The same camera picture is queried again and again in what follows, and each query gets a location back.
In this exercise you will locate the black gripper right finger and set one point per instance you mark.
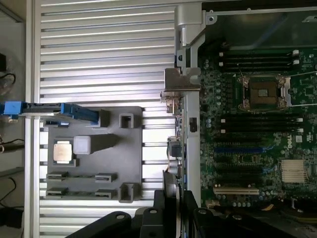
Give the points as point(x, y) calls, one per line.
point(198, 223)

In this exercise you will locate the dark grey parts rack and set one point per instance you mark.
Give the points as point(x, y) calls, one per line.
point(128, 153)

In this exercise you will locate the silver socket cover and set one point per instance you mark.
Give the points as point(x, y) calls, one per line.
point(285, 91)

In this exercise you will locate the CPU chip with metal lid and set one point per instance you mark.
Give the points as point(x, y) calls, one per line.
point(63, 153)

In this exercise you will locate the black expansion slot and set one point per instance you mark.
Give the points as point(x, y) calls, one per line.
point(223, 160)
point(237, 178)
point(237, 140)
point(237, 170)

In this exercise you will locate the CPU socket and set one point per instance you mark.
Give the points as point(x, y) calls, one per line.
point(262, 93)

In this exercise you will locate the white square block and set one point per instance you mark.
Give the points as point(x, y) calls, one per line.
point(82, 145)

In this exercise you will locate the black device on floor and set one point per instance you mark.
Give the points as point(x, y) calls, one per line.
point(11, 218)

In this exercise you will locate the RAM slot with black latches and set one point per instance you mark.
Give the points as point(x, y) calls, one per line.
point(260, 126)
point(260, 116)
point(260, 58)
point(260, 67)

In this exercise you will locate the silver open PC case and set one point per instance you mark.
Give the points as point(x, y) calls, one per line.
point(192, 24)

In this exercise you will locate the green motherboard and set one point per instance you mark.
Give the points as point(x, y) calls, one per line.
point(272, 146)

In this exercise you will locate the RAM slot with white latches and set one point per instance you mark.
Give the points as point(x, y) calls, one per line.
point(260, 62)
point(260, 53)
point(260, 121)
point(260, 130)

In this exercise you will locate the grey aluminium frame bar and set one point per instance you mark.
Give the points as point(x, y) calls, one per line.
point(12, 11)

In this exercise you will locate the small black box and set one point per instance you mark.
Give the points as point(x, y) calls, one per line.
point(2, 62)

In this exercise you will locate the white expansion slot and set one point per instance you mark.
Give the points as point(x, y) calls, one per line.
point(235, 191)

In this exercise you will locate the thin metal locking lever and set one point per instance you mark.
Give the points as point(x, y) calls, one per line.
point(303, 105)
point(303, 73)

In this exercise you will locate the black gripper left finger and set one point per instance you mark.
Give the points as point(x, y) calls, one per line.
point(151, 223)

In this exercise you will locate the silver finned chipset heatsink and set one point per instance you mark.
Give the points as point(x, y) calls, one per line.
point(294, 171)

